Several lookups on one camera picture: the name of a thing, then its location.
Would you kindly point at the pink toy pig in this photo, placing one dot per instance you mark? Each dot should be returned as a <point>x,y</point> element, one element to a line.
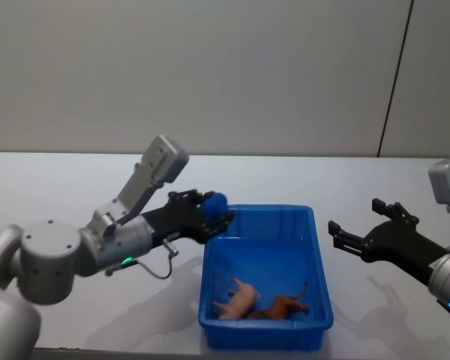
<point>240,300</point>

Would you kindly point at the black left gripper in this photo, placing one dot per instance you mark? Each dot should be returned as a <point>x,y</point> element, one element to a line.
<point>180,221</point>

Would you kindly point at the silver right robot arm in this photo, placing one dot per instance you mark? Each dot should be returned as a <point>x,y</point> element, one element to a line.
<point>447,275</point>

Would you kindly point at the blue plastic bin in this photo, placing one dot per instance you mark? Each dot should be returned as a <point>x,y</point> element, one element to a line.
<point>270,240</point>

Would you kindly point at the brown toy animal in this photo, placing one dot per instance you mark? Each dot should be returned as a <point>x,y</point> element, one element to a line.
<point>281,304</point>

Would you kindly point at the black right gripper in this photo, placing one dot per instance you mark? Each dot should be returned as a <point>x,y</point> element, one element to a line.
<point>397,242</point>

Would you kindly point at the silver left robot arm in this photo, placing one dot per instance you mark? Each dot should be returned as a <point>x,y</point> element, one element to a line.
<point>48,258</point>

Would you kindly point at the small blue toy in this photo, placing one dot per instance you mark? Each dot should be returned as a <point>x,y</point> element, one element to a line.
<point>214,206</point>

